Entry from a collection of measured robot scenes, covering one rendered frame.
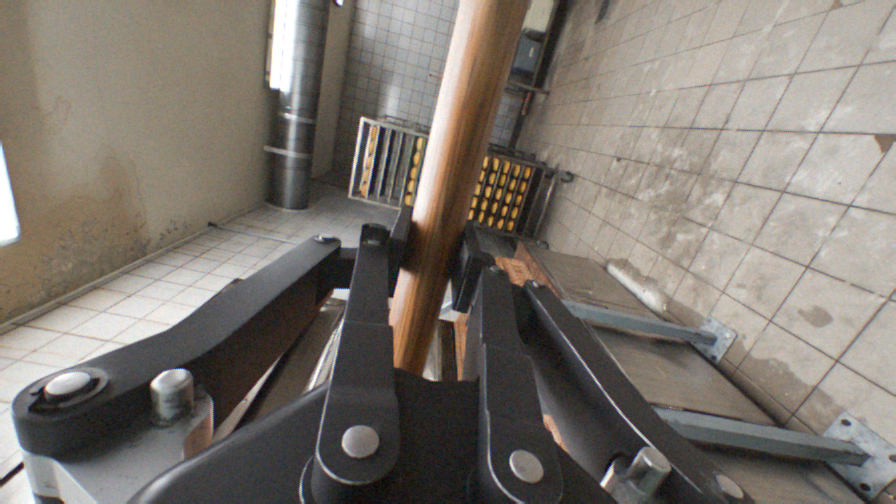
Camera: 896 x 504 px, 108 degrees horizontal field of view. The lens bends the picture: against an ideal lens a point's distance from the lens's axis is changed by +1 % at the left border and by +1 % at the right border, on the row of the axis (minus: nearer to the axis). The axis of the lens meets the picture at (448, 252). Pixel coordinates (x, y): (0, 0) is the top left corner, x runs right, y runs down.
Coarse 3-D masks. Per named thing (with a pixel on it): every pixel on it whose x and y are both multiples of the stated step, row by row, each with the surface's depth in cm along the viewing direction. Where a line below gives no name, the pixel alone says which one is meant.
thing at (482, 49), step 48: (480, 0) 14; (528, 0) 14; (480, 48) 14; (480, 96) 15; (432, 144) 16; (480, 144) 16; (432, 192) 17; (432, 240) 17; (432, 288) 18; (432, 336) 20
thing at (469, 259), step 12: (468, 228) 19; (468, 240) 17; (468, 252) 15; (480, 252) 16; (456, 264) 18; (468, 264) 15; (480, 264) 15; (456, 276) 17; (468, 276) 15; (456, 288) 16; (468, 288) 16; (456, 300) 16; (468, 300) 16
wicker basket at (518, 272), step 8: (504, 264) 169; (512, 264) 173; (520, 264) 175; (512, 272) 163; (520, 272) 166; (528, 272) 167; (512, 280) 153; (520, 280) 156; (456, 320) 192; (464, 320) 193; (456, 328) 188; (456, 336) 181; (464, 336) 182; (456, 344) 175; (464, 344) 175; (456, 352) 169; (464, 352) 169
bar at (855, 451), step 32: (608, 320) 120; (640, 320) 120; (704, 320) 131; (704, 352) 128; (672, 416) 75; (704, 416) 77; (768, 448) 77; (800, 448) 78; (832, 448) 78; (864, 448) 81; (864, 480) 80
